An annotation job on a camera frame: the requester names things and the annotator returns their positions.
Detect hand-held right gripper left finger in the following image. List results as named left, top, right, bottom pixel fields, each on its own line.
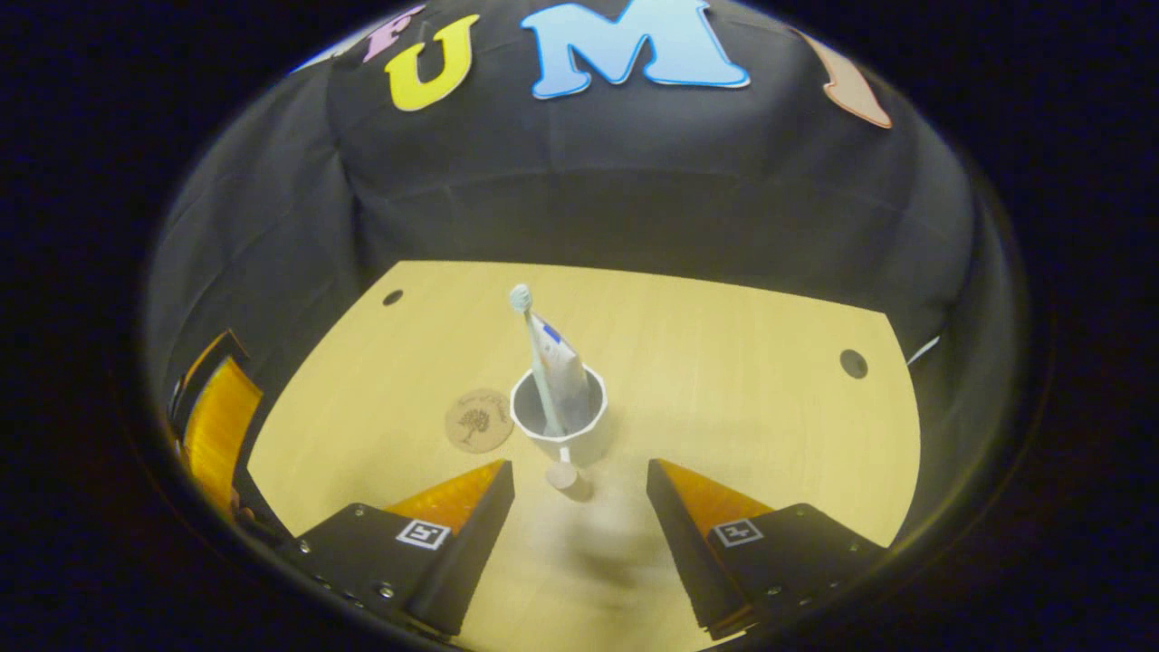
left=276, top=459, right=516, bottom=637

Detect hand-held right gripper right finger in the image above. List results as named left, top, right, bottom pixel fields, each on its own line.
left=646, top=458, right=889, bottom=640

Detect round cork coaster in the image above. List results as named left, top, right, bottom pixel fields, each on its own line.
left=444, top=388, right=516, bottom=455

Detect white cup with wooden handle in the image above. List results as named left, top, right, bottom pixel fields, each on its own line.
left=509, top=363, right=608, bottom=493

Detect white toothpaste tube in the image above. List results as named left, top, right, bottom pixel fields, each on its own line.
left=528, top=312, right=592, bottom=432

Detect pale green toothbrush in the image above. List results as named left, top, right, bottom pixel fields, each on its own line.
left=507, top=283, right=565, bottom=438

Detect wooden desktop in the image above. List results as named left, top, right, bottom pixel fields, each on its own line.
left=246, top=261, right=923, bottom=652

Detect black backdrop cloth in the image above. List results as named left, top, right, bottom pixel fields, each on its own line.
left=145, top=0, right=1026, bottom=544

